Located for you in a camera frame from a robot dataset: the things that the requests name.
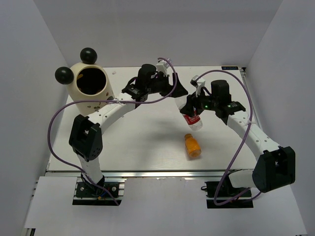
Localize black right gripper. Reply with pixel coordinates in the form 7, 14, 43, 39
180, 87, 218, 118

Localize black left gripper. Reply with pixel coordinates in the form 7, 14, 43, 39
146, 73, 188, 98

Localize red label tall bottle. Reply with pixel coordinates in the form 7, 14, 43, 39
175, 95, 203, 131

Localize orange juice bottle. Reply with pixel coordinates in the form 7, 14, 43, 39
184, 134, 201, 159

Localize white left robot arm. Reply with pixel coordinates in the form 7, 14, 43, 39
69, 64, 188, 196

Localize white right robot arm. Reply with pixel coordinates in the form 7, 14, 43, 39
180, 78, 295, 196

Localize cream mouse-eared bin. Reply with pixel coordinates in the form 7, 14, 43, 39
55, 47, 115, 116

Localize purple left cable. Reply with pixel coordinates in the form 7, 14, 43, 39
47, 57, 178, 206

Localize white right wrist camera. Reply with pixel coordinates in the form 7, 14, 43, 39
190, 75, 205, 97

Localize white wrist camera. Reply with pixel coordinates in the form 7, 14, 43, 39
190, 75, 205, 97
156, 58, 171, 76

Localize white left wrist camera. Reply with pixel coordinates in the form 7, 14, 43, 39
156, 58, 171, 76

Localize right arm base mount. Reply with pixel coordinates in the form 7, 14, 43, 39
200, 171, 254, 209

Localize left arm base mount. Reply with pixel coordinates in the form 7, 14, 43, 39
72, 178, 125, 207

